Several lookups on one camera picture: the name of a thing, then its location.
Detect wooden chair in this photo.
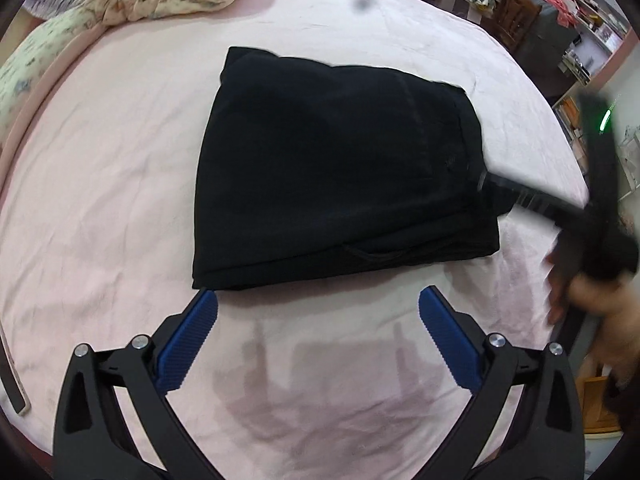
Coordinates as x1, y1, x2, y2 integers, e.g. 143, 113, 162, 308
492, 0, 543, 53

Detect white bookshelf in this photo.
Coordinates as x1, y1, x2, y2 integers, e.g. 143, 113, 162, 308
540, 0, 631, 86

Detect pale yellow floral pillow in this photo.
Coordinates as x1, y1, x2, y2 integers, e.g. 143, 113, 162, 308
0, 10, 98, 131

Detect dark grey cabinet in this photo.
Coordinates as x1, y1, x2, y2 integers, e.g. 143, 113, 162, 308
515, 5, 581, 96

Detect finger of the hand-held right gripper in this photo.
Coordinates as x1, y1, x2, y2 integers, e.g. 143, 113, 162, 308
477, 171, 588, 226

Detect black pants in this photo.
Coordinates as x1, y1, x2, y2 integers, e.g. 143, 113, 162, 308
191, 46, 516, 292

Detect pink bed blanket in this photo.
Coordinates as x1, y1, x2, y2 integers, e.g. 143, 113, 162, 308
0, 0, 591, 480

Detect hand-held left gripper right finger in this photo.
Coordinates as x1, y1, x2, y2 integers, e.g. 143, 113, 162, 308
419, 285, 586, 480

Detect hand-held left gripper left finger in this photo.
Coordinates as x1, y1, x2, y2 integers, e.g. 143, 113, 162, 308
52, 290, 219, 480

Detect black phone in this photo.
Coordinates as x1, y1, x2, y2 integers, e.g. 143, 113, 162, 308
0, 330, 31, 416

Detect wooden box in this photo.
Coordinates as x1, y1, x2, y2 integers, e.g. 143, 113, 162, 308
575, 375, 626, 433

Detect person's right hand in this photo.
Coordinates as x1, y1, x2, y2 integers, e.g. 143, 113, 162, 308
545, 255, 640, 386

